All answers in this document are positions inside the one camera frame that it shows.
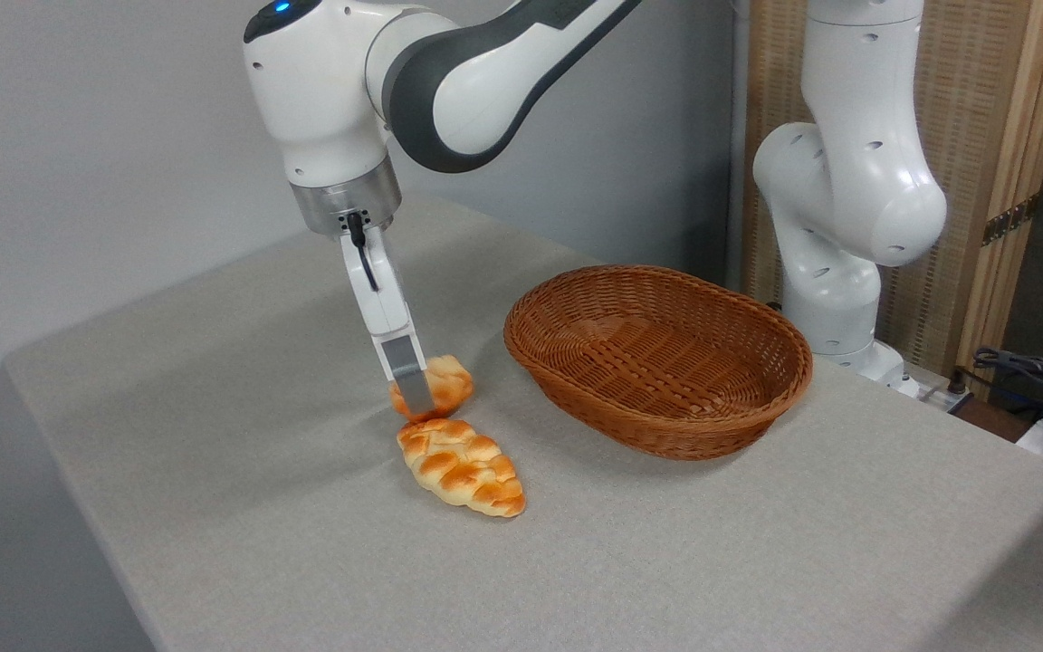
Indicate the brown wicker basket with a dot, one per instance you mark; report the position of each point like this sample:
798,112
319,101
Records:
712,407

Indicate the white power strip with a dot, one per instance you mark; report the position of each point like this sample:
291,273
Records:
938,397

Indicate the brass screen hinge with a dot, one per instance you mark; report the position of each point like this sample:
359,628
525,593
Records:
1009,220

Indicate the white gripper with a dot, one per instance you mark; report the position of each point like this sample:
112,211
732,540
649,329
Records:
387,308

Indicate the small round bread roll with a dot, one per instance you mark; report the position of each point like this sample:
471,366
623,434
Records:
451,385

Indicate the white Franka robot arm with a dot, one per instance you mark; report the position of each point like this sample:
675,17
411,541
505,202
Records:
847,181

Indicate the wooden folding screen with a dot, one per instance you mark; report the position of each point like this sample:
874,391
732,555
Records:
974,91

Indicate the grey vertical pole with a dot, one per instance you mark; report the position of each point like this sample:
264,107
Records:
739,136

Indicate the braided bread loaf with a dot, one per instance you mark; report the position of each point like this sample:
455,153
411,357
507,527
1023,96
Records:
463,466

